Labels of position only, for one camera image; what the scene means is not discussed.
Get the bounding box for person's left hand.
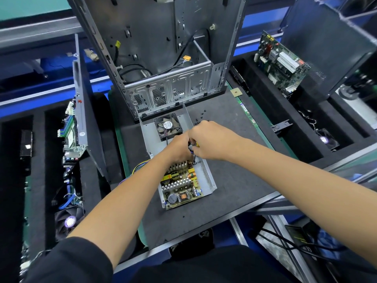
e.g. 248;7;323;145
156;134;196;171

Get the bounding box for green conveyor belt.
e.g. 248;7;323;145
0;0;74;22

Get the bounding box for black foam tray with recess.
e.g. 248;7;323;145
227;56;377;170

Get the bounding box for silver metal computer case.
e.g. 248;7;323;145
65;0;251;121

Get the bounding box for black foam tray with slots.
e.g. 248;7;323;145
0;106;137;283

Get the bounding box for grey metal conveyor rail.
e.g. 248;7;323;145
0;0;377;53

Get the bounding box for black cooler fan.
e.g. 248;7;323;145
55;208;84;241

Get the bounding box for silver power supply unit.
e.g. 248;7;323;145
140;106;218;210

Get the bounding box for person's right black shoe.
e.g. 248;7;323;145
194;230;216;245

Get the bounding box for small black metal bracket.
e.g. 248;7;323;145
272;119;293;133

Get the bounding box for small black rectangular component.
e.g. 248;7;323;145
19;129;33;160

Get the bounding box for yellow black handled screwdriver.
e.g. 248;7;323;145
187;138;200;164

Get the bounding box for person's right forearm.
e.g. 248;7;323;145
232;135;377;266

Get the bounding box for power supply circuit board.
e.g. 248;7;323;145
121;159;206;208

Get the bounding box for blue data cables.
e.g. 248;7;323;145
59;190;82;211

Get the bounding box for black foam work mat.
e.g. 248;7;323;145
109;85;295;248

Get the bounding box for green board with white parts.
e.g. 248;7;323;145
254;31;311;97

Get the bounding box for person's black clothing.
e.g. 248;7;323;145
26;235;295;283

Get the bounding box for person's left forearm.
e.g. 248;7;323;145
68;159;172;269

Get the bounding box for grey round metal part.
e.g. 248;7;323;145
339;82;377;103

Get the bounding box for person's right hand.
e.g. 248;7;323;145
188;121;242;163

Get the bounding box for small black lit fan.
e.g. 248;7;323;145
314;128;341;152

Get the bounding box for dark grey case side panel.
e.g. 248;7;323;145
72;33;108;177

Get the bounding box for large black metal panel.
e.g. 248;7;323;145
280;0;377;103

